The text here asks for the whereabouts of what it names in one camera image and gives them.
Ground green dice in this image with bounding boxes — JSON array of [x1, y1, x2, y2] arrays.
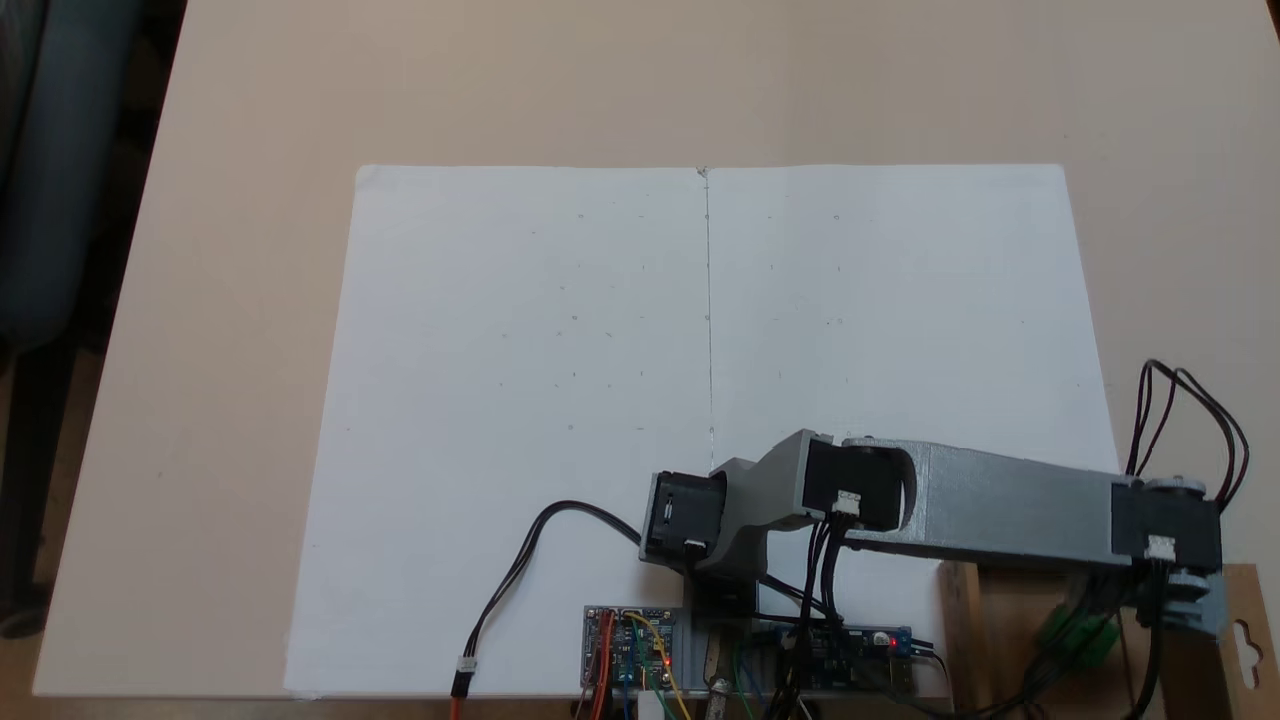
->
[[1034, 600, 1122, 674]]

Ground brown cardboard box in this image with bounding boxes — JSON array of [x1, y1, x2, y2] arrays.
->
[[938, 558, 1280, 720]]

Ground blue power circuit board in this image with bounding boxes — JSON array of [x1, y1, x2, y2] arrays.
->
[[768, 624, 915, 695]]

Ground white paper sheet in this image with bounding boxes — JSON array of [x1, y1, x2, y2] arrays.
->
[[283, 164, 716, 701], [703, 163, 1133, 699]]

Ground motor controller circuit board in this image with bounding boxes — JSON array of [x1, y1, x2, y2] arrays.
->
[[583, 605, 678, 693]]

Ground dark blue office chair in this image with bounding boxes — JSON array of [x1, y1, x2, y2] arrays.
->
[[0, 0, 188, 641]]

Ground black wrist motor wire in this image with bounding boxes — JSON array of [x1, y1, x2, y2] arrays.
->
[[1124, 359, 1251, 503]]

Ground black elbow motor wire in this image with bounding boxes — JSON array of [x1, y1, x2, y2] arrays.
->
[[775, 512, 864, 701]]

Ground yellow jumper wire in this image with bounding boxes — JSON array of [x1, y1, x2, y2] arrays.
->
[[624, 611, 696, 720]]

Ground orange jumper wires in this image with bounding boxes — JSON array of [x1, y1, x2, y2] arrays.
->
[[588, 612, 614, 720]]

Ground black power cable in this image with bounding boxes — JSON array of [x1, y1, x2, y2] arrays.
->
[[449, 500, 647, 720]]

